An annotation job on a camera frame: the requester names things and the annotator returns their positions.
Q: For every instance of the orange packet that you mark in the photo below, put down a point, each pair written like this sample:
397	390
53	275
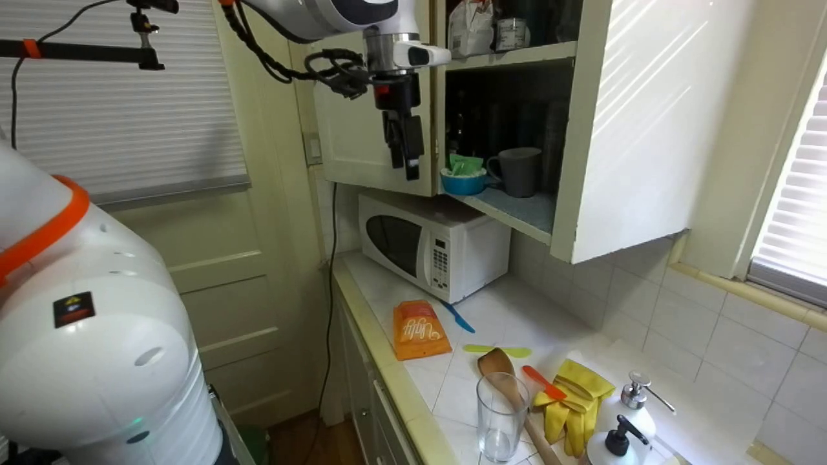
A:
419	331

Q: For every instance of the green cloth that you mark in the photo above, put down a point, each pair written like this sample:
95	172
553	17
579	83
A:
467	167

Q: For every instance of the cream cabinet door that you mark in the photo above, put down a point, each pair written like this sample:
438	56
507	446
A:
654	131

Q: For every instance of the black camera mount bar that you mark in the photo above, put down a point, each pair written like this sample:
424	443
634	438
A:
105	52

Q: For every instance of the yellow-green utensil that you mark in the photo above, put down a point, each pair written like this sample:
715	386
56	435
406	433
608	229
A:
517	353

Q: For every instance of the cream base cabinet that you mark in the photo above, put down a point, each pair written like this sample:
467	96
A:
370	404

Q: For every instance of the soap bottle with black pump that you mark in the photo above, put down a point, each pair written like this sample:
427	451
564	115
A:
617	443

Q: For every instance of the orange plastic spoon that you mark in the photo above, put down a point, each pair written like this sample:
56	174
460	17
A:
544	382

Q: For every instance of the white plastic bag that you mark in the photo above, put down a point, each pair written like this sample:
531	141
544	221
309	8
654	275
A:
469	30

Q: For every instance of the grey mug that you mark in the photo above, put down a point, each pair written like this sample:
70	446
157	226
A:
520	172

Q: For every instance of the white panelled door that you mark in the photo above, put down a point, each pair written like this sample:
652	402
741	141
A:
250	286

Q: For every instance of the yellow rubber gloves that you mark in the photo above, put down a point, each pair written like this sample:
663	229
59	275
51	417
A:
584	379

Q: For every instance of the grey packet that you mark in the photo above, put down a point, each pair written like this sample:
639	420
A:
513	34

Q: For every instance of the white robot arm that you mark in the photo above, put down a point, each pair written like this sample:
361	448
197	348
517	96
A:
87	344

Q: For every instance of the wooden spoon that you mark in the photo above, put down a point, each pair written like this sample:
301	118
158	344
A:
495	366

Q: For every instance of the white microwave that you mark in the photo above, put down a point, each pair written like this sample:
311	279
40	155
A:
447	249

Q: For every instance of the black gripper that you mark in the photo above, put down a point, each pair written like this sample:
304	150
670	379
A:
398	93

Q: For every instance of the white window blind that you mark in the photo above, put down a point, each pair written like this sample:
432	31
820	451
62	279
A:
130	131
802	214

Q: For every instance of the blue utensil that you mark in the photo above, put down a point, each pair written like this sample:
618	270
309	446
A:
458	318

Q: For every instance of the blue bowl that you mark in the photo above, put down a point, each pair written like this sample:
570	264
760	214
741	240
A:
467	183

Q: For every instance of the wall light switch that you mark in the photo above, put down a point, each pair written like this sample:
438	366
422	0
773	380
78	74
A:
313	147

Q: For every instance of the clear drinking glass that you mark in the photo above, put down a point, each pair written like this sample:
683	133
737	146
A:
499	430

